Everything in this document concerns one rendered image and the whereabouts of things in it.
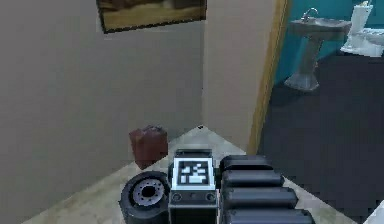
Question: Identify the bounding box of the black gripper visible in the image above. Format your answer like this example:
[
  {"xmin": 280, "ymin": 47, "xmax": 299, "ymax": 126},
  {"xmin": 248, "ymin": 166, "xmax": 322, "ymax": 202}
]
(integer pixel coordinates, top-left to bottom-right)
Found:
[{"xmin": 119, "ymin": 170, "xmax": 172, "ymax": 224}]

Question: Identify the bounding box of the framed brown wall picture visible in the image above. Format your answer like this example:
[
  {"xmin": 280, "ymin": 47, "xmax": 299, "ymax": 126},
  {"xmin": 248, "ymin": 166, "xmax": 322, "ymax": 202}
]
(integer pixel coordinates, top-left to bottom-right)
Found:
[{"xmin": 95, "ymin": 0, "xmax": 208, "ymax": 35}]

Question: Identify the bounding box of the white toilet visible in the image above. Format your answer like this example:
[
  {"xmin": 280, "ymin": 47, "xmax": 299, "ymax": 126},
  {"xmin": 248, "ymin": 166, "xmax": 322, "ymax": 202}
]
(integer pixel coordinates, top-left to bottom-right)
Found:
[{"xmin": 339, "ymin": 1, "xmax": 384, "ymax": 58}]

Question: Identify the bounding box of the grey pedestal sink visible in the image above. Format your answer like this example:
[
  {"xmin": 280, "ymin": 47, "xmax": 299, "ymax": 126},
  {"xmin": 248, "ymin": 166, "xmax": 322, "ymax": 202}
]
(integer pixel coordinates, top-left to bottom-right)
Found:
[{"xmin": 283, "ymin": 7, "xmax": 353, "ymax": 92}]

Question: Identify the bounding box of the dark red bin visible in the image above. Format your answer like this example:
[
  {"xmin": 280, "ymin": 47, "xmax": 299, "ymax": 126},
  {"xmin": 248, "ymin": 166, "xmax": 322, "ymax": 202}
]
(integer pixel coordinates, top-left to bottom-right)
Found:
[{"xmin": 129, "ymin": 125, "xmax": 170, "ymax": 170}]

